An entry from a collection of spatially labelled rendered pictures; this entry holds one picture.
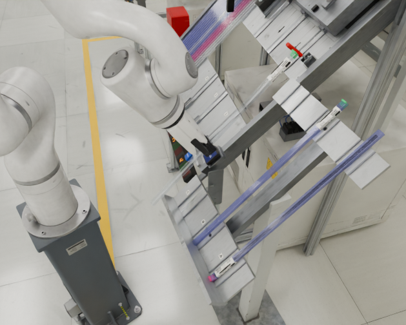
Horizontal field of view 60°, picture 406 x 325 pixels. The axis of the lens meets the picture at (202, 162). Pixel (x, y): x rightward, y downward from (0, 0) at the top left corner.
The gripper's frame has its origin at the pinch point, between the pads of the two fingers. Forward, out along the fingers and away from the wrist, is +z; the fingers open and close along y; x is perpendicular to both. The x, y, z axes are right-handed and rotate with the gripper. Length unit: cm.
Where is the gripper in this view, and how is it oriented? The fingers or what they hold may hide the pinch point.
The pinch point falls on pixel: (205, 146)
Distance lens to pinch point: 84.7
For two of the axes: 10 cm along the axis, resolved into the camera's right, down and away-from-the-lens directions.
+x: 7.6, -6.2, -1.7
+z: 5.1, 4.2, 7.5
